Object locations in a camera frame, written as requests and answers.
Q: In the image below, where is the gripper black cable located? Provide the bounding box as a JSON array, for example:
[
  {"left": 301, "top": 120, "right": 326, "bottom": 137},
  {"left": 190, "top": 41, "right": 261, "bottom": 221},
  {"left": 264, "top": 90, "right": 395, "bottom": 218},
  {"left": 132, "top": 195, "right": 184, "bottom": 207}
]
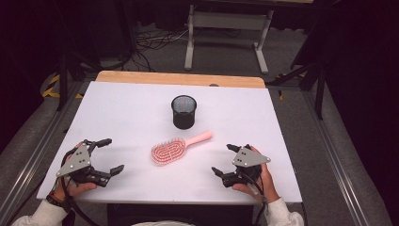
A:
[
  {"left": 59, "top": 177, "right": 97, "bottom": 226},
  {"left": 241, "top": 172, "right": 271, "bottom": 226}
]

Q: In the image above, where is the pink hairbrush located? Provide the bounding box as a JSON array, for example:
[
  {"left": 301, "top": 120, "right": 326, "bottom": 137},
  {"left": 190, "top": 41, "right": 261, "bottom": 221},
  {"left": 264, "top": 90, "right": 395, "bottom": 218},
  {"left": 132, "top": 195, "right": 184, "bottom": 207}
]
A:
[{"left": 151, "top": 130, "right": 215, "bottom": 167}]

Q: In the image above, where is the person's white clothing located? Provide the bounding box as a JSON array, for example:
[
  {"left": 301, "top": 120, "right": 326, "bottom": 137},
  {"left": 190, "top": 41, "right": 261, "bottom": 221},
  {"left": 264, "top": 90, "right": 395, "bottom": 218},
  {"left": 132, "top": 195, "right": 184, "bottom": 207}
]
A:
[{"left": 131, "top": 219, "right": 196, "bottom": 226}]

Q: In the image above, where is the black tripod stand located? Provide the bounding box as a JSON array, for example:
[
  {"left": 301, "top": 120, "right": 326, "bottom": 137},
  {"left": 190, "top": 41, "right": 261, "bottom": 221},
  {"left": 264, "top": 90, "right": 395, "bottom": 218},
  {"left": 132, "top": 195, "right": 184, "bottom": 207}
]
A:
[{"left": 56, "top": 51, "right": 104, "bottom": 112}]

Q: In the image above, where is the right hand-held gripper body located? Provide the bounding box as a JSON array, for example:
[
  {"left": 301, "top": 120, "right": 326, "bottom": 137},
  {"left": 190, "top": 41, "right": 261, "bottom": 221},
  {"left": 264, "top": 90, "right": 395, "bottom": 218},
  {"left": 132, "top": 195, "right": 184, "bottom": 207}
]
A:
[{"left": 220, "top": 143, "right": 272, "bottom": 188}]

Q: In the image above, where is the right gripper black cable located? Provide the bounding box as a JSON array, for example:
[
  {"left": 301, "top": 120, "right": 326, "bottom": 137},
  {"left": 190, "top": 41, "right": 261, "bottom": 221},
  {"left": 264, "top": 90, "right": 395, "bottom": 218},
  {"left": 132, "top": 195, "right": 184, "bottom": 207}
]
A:
[{"left": 241, "top": 172, "right": 271, "bottom": 226}]

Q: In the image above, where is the bundle of floor cables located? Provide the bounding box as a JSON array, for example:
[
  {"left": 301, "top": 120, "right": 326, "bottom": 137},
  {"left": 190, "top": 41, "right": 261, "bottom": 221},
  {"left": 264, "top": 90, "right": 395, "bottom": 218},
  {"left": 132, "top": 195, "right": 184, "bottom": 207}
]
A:
[{"left": 123, "top": 27, "right": 190, "bottom": 73}]

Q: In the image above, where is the grey metal stand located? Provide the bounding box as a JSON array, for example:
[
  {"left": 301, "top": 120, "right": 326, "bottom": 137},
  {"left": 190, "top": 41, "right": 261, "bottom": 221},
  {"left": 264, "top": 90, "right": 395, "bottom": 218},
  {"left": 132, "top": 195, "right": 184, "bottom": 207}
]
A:
[{"left": 184, "top": 4, "right": 275, "bottom": 75}]

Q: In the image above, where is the yellow black hazard tape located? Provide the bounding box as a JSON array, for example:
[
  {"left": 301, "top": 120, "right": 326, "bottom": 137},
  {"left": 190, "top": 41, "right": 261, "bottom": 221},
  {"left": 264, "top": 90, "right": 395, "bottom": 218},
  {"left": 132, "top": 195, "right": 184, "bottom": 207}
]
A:
[{"left": 41, "top": 73, "right": 85, "bottom": 100}]

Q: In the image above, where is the black wristband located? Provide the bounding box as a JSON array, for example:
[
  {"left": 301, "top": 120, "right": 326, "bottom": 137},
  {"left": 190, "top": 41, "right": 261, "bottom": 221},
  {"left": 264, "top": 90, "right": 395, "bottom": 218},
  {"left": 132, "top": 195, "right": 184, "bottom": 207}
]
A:
[{"left": 45, "top": 193, "right": 72, "bottom": 213}]

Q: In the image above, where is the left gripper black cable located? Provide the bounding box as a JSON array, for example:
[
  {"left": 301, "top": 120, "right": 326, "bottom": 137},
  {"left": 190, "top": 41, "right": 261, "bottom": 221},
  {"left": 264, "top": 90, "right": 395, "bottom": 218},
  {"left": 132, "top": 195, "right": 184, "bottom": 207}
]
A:
[{"left": 59, "top": 177, "right": 97, "bottom": 226}]

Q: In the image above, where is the black metal stand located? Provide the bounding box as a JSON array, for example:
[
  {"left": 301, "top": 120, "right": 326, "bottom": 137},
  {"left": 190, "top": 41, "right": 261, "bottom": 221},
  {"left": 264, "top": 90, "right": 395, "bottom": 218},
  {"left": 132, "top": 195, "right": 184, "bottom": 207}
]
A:
[{"left": 268, "top": 58, "right": 327, "bottom": 121}]

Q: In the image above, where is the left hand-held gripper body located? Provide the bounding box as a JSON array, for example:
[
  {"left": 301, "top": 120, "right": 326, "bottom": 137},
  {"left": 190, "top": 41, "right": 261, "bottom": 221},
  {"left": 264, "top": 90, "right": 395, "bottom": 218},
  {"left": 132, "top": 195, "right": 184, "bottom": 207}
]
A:
[{"left": 56, "top": 139, "right": 112, "bottom": 188}]

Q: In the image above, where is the black mesh pen cup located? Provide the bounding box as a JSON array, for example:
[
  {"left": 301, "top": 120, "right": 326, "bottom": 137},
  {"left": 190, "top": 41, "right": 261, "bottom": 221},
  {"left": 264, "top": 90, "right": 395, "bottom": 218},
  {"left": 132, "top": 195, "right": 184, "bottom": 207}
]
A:
[{"left": 170, "top": 94, "right": 199, "bottom": 131}]

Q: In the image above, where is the aluminium floor rail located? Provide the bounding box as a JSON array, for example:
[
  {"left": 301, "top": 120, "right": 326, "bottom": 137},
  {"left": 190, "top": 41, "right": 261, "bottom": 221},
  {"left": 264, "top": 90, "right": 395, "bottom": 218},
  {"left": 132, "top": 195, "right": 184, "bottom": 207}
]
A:
[
  {"left": 0, "top": 80, "right": 87, "bottom": 224},
  {"left": 301, "top": 89, "right": 373, "bottom": 226}
]

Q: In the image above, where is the person's left hand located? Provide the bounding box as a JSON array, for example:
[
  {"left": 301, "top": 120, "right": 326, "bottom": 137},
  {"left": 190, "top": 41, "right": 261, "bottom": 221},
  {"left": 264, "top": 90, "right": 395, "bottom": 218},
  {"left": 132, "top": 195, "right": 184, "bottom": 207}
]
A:
[{"left": 56, "top": 141, "right": 99, "bottom": 202}]

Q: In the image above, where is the person's right hand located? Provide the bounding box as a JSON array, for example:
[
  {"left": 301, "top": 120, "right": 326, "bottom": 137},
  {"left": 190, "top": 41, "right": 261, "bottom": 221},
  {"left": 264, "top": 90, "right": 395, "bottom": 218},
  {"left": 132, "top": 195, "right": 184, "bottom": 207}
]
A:
[{"left": 231, "top": 145, "right": 280, "bottom": 203}]

